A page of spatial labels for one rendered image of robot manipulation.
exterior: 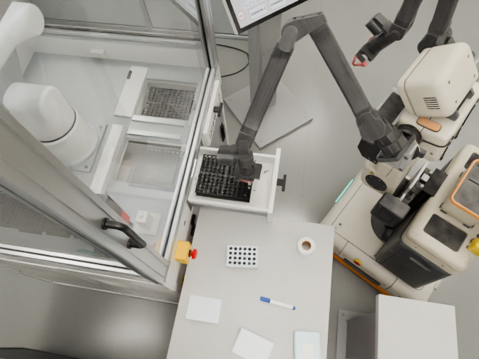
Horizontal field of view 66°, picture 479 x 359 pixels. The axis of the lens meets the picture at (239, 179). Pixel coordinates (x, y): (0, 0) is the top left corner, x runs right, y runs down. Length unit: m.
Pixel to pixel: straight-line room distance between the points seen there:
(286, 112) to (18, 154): 2.29
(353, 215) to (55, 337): 1.85
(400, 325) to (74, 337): 1.77
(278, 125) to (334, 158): 0.45
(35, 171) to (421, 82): 1.05
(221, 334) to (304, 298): 0.35
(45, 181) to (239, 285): 1.03
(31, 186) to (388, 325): 1.31
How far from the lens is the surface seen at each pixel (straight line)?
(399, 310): 1.60
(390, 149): 1.27
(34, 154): 0.62
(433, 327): 1.63
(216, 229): 1.58
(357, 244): 2.11
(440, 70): 1.27
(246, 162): 1.29
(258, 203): 1.53
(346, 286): 2.34
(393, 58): 3.23
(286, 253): 1.55
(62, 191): 0.68
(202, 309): 1.51
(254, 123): 1.23
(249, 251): 1.51
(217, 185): 1.50
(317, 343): 1.47
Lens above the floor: 2.26
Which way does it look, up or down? 65 degrees down
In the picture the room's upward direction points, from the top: 7 degrees counter-clockwise
